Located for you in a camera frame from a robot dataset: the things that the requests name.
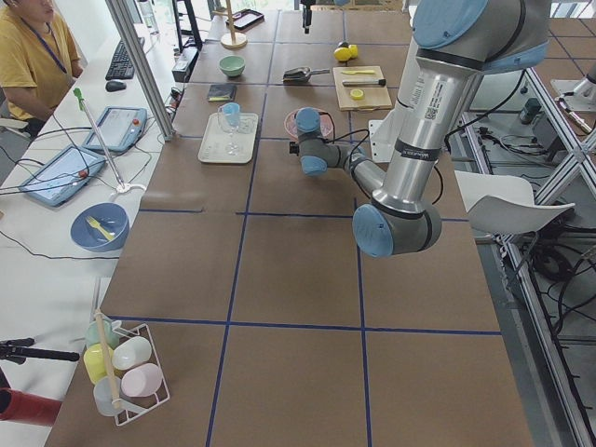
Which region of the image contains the yellow cup in rack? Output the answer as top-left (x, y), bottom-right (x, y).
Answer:
top-left (83, 344), bottom-right (107, 385)

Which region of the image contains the lemon half slice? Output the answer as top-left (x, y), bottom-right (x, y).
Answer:
top-left (349, 88), bottom-right (365, 101)

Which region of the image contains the pink bowl of ice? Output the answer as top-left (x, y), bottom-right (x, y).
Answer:
top-left (284, 108), bottom-right (334, 140)

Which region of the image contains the blue bowl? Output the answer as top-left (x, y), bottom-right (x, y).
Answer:
top-left (70, 202), bottom-right (129, 252)

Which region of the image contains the yellow fork in bowl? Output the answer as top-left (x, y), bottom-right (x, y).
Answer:
top-left (86, 215), bottom-right (115, 241)

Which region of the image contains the steel ice scoop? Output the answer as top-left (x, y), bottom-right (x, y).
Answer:
top-left (282, 66), bottom-right (331, 84)

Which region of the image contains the blue teach pendant near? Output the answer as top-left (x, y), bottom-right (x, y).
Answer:
top-left (19, 145), bottom-right (106, 207)

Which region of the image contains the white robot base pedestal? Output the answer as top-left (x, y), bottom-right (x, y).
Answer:
top-left (369, 116), bottom-right (399, 163)

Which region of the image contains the wooden cutting board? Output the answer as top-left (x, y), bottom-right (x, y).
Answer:
top-left (332, 65), bottom-right (393, 111)

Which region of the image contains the pink cup in rack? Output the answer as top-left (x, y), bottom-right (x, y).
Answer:
top-left (121, 363), bottom-right (163, 397)

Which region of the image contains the white cup in rack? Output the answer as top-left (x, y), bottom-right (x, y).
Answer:
top-left (112, 336), bottom-right (152, 371)

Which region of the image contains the white chair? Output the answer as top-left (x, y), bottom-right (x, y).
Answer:
top-left (454, 170), bottom-right (576, 235)

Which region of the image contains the white wire cup rack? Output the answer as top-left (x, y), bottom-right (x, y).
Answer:
top-left (93, 310), bottom-right (170, 427)

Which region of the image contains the black computer mouse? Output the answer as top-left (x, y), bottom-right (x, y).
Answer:
top-left (105, 80), bottom-right (127, 92)

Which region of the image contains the blue teach pendant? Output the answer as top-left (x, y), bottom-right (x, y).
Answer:
top-left (96, 106), bottom-right (148, 154)
top-left (19, 145), bottom-right (106, 207)

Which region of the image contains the aluminium frame post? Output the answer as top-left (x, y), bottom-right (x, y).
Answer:
top-left (105, 0), bottom-right (174, 142)

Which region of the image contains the person in yellow shirt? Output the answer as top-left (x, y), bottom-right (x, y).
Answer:
top-left (1, 1), bottom-right (83, 137)

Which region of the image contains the metal rod on stand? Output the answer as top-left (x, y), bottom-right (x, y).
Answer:
top-left (74, 88), bottom-right (146, 196)

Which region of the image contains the blue plastic cup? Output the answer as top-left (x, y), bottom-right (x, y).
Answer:
top-left (222, 102), bottom-right (241, 129)

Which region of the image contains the clear wine glass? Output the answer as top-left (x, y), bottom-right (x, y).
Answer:
top-left (218, 102), bottom-right (241, 156)

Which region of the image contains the green ceramic bowl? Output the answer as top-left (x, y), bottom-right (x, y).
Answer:
top-left (219, 55), bottom-right (246, 78)

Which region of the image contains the wooden stand with round base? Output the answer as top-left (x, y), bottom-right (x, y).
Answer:
top-left (220, 0), bottom-right (248, 50)

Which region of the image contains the black keyboard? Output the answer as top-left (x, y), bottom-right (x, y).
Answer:
top-left (105, 40), bottom-right (135, 81)

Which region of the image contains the steel rod handle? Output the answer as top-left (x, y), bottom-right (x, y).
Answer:
top-left (342, 78), bottom-right (386, 88)

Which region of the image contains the cream bear tray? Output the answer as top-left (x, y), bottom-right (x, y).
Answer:
top-left (197, 113), bottom-right (259, 164)

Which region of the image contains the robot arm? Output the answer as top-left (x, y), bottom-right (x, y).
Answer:
top-left (293, 1), bottom-right (550, 257)

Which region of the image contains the blue teach pendant far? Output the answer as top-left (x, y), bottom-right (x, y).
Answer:
top-left (96, 106), bottom-right (148, 154)

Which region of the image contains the red cylinder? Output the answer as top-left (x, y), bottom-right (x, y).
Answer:
top-left (1, 388), bottom-right (61, 427)

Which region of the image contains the yellow lemon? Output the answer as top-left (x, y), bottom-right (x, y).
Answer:
top-left (347, 44), bottom-right (359, 59)
top-left (333, 47), bottom-right (352, 62)

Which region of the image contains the yellow plastic knife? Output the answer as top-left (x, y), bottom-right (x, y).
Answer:
top-left (341, 70), bottom-right (376, 75)

